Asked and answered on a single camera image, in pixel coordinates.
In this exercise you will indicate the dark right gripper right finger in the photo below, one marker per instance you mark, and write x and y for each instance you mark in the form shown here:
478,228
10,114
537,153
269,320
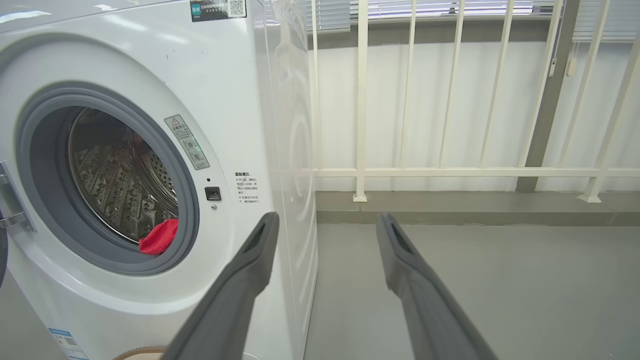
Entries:
430,310

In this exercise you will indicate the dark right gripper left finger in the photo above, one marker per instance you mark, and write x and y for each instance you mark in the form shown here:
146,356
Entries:
235,300

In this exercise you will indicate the red and white garment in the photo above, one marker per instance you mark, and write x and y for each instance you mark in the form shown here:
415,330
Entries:
160,239

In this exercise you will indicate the black round glass washer door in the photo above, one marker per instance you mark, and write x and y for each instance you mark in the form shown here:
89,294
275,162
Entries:
10,200

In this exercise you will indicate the cream basket with brown rim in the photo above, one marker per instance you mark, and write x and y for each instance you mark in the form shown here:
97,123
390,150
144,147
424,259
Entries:
140,352

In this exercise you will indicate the steel washer drum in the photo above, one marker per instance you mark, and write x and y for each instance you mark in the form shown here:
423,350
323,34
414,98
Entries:
115,190

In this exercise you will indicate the white front-load washing machine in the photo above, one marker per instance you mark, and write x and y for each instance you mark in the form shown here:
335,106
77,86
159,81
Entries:
225,75

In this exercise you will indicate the grey warning sticker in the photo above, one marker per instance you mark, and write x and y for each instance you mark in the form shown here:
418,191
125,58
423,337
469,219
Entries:
187,142

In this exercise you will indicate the blue energy label sticker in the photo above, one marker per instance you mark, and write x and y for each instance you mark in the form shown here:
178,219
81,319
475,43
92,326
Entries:
67,345

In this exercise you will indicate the grey window column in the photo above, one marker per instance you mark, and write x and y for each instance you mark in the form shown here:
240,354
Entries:
547,125

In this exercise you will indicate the white metal railing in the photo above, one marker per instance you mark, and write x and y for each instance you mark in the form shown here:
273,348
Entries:
362,100

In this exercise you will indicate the black QR code sticker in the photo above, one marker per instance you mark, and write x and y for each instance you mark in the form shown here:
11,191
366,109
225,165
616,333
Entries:
215,10

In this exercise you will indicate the white window blind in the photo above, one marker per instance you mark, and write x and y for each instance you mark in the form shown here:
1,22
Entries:
435,6
605,20
332,15

